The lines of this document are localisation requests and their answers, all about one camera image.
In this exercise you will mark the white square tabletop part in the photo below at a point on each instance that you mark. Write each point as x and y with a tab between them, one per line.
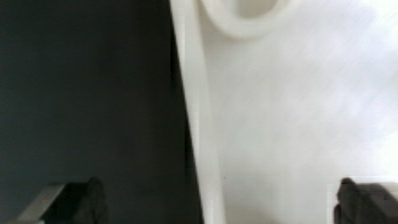
290	78

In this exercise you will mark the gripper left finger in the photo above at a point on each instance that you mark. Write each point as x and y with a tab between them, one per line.
68	204

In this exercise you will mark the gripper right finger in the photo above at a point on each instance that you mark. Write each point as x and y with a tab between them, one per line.
366	203

